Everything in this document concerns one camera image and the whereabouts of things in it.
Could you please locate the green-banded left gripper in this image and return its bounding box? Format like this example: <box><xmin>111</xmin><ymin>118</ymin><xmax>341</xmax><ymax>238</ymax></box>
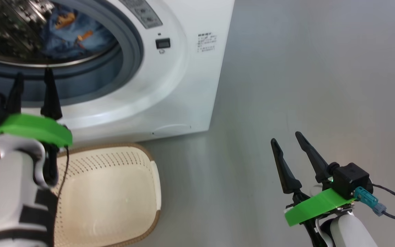
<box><xmin>0</xmin><ymin>68</ymin><xmax>73</xmax><ymax>187</ymax></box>

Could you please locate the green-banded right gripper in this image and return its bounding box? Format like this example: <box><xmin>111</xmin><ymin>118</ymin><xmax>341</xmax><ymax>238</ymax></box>
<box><xmin>271</xmin><ymin>131</ymin><xmax>356</xmax><ymax>247</ymax></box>

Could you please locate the blue cartoon print garment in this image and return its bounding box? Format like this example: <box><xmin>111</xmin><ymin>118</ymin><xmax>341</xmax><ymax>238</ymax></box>
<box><xmin>41</xmin><ymin>3</ymin><xmax>116</xmax><ymax>59</ymax></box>

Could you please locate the grey rubber door gasket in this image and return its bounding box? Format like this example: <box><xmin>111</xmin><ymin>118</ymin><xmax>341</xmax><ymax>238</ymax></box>
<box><xmin>0</xmin><ymin>0</ymin><xmax>144</xmax><ymax>105</ymax></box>

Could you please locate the cream perforated laundry basket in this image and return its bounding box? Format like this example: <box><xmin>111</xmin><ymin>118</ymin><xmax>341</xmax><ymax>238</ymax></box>
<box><xmin>52</xmin><ymin>143</ymin><xmax>162</xmax><ymax>247</ymax></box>

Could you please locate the white front-load washing machine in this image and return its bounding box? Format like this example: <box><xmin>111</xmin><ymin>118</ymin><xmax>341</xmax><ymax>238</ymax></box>
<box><xmin>0</xmin><ymin>0</ymin><xmax>235</xmax><ymax>143</ymax></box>

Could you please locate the stainless steel washer drum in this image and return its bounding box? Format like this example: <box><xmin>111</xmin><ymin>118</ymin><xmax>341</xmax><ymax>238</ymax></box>
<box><xmin>0</xmin><ymin>0</ymin><xmax>117</xmax><ymax>67</ymax></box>

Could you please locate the round drain filter cover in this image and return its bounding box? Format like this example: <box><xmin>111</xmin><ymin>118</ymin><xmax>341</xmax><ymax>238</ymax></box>
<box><xmin>151</xmin><ymin>124</ymin><xmax>192</xmax><ymax>136</ymax></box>

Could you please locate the grey warning label sticker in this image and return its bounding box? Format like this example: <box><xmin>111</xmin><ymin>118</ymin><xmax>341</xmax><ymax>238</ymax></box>
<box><xmin>120</xmin><ymin>0</ymin><xmax>163</xmax><ymax>29</ymax></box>

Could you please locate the printed text sticker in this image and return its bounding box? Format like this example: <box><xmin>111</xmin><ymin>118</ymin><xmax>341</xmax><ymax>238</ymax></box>
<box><xmin>197</xmin><ymin>33</ymin><xmax>217</xmax><ymax>52</ymax></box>

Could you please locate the thin black left gripper cable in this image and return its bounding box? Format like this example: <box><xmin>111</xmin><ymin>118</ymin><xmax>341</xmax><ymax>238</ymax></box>
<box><xmin>59</xmin><ymin>146</ymin><xmax>70</xmax><ymax>198</ymax></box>

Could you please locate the teal-plug right camera cable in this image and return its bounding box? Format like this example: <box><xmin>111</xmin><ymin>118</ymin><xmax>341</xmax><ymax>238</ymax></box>
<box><xmin>354</xmin><ymin>184</ymin><xmax>395</xmax><ymax>222</ymax></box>

